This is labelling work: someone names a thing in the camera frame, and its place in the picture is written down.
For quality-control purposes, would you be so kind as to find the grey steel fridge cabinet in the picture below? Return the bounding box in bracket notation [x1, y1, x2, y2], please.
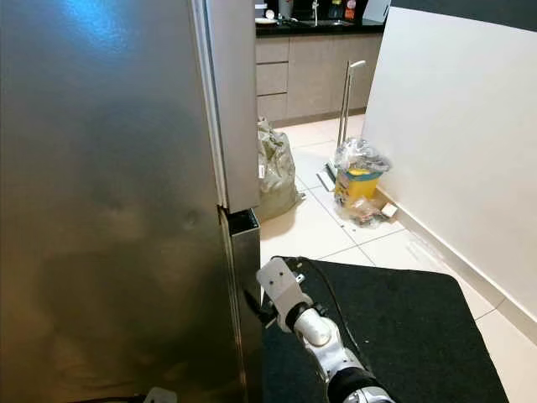
[0, 0, 232, 403]

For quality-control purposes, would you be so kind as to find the clear bag of rubbish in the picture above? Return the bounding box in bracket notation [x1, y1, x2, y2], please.
[340, 197, 387, 229]

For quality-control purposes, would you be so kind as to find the grey-green plastic sack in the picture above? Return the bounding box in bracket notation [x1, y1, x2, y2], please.
[256, 118, 305, 223]

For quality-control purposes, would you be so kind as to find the black floor mat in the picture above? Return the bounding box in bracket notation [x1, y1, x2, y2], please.
[260, 256, 508, 403]

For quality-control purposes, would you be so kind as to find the yellow bin teal rim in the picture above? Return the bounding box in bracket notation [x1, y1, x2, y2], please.
[334, 166, 383, 209]

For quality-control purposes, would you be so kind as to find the clear plastic bin liner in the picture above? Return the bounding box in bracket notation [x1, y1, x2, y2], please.
[332, 137, 393, 181]

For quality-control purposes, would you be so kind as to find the grey kitchen base cabinet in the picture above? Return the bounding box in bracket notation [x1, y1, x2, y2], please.
[256, 34, 387, 125]

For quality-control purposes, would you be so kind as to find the black kitchen countertop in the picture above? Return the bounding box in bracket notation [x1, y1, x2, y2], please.
[256, 18, 387, 39]

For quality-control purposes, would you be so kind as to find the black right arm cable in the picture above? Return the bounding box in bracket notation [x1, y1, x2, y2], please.
[294, 256, 374, 370]

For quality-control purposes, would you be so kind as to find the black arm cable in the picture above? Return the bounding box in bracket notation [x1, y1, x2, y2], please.
[80, 394, 147, 403]
[294, 256, 374, 370]

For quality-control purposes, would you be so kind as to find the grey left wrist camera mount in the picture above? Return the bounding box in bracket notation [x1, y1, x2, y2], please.
[144, 387, 179, 403]

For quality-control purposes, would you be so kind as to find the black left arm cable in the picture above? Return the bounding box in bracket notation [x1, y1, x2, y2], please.
[80, 394, 147, 403]

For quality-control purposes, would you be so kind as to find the long-handled dustpan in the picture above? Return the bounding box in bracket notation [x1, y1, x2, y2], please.
[317, 59, 368, 190]

